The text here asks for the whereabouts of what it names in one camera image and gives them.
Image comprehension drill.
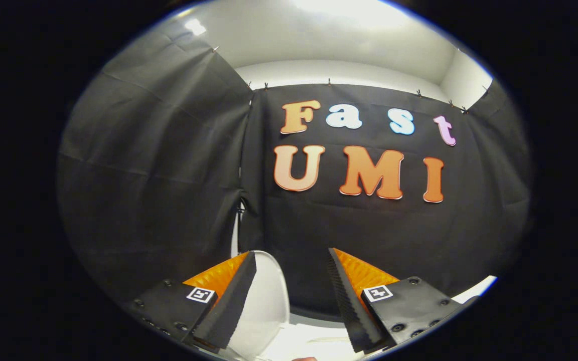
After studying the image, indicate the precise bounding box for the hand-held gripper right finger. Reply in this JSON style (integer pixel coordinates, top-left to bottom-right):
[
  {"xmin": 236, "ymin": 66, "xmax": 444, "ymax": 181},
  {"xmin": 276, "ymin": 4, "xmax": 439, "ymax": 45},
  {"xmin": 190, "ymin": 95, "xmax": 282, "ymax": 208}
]
[{"xmin": 327, "ymin": 247, "xmax": 463, "ymax": 354}]

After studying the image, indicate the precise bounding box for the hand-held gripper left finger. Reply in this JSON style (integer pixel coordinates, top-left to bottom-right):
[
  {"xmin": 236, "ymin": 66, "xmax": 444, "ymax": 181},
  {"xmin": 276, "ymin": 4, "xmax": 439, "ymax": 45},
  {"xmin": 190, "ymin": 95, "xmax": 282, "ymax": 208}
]
[{"xmin": 126, "ymin": 251, "xmax": 258, "ymax": 350}]

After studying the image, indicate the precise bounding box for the white drawer cabinet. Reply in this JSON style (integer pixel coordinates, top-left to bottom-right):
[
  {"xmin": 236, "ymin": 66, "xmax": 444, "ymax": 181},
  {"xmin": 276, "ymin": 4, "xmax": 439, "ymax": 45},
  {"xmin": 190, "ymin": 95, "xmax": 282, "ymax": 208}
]
[{"xmin": 452, "ymin": 275, "xmax": 498, "ymax": 304}]

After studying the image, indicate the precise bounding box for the white hose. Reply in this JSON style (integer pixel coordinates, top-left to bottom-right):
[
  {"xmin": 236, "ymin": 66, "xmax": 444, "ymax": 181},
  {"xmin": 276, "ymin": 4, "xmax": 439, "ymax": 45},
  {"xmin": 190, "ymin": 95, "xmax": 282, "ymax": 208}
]
[{"xmin": 230, "ymin": 198, "xmax": 247, "ymax": 259}]

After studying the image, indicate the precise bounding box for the black backdrop cloth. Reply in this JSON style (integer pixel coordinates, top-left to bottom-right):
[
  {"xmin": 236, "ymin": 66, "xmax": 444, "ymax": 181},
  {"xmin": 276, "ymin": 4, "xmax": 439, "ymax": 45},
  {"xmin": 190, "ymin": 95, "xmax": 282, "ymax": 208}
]
[{"xmin": 57, "ymin": 20, "xmax": 533, "ymax": 321}]

